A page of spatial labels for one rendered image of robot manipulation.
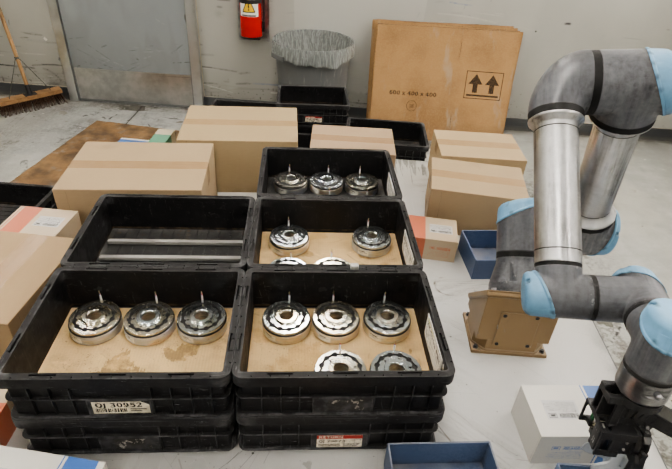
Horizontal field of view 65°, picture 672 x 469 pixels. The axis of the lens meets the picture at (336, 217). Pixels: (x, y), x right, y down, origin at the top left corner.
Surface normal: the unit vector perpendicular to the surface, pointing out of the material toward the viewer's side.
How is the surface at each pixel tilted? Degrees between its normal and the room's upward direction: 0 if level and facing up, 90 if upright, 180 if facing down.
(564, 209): 42
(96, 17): 90
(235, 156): 90
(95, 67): 90
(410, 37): 81
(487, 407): 0
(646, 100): 102
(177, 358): 0
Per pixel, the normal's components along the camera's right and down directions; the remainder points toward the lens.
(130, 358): 0.05, -0.83
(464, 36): -0.04, 0.43
